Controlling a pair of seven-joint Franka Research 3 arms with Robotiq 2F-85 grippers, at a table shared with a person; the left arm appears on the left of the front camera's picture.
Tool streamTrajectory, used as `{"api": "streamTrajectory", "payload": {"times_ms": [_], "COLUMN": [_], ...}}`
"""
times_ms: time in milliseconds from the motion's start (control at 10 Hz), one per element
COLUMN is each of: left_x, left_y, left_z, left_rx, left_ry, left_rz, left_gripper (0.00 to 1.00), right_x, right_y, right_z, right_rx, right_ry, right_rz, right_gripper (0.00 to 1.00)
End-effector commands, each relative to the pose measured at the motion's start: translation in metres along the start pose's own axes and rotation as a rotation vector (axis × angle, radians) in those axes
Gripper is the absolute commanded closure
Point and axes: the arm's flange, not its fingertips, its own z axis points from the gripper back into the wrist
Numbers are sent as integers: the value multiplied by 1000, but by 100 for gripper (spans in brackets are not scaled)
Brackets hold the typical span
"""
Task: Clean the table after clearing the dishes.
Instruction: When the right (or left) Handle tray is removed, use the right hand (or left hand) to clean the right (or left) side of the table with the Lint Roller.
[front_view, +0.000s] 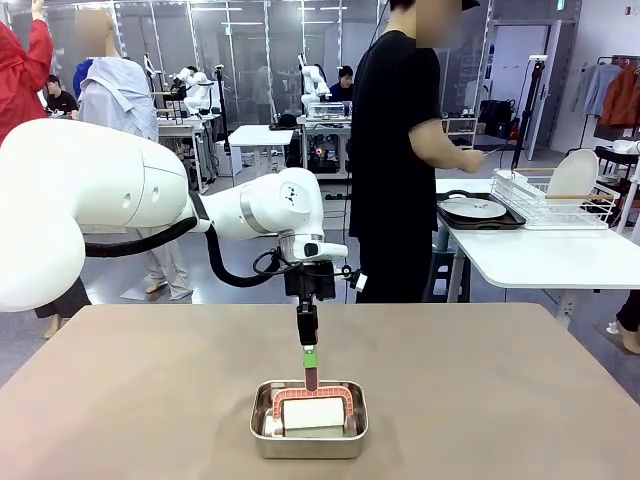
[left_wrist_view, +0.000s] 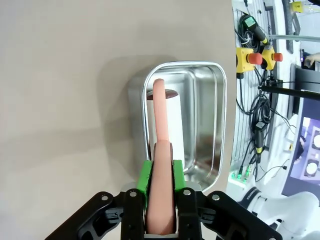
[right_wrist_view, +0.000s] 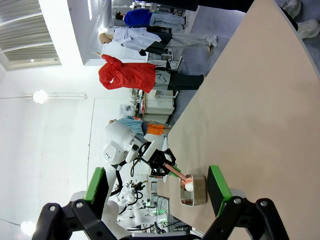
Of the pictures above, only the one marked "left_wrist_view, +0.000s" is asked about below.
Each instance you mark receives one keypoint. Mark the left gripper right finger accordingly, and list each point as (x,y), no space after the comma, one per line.
(192,215)

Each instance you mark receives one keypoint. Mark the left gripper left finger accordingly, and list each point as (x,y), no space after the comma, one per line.
(132,215)

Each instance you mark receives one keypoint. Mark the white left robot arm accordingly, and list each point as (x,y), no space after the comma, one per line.
(287,212)

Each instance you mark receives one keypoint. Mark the bystander hand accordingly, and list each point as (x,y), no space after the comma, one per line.
(312,60)

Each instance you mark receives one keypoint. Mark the stainless steel rectangular container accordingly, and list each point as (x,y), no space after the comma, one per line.
(202,120)

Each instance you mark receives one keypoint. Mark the white slatted panel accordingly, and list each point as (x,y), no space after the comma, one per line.
(243,120)

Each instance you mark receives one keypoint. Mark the computer monitor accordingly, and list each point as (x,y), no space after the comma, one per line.
(303,140)

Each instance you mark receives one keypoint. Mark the black horizontal bar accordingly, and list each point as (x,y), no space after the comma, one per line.
(287,90)

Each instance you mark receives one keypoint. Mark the large yellow emergency stop box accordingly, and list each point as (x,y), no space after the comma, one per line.
(246,60)

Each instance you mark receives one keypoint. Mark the small yellow emergency stop box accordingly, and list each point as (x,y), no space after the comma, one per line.
(271,57)

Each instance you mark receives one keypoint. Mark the black enabling switch yellow band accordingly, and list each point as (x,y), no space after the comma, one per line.
(260,137)

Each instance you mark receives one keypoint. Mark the black enabling switch green label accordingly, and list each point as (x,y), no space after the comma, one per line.
(252,25)

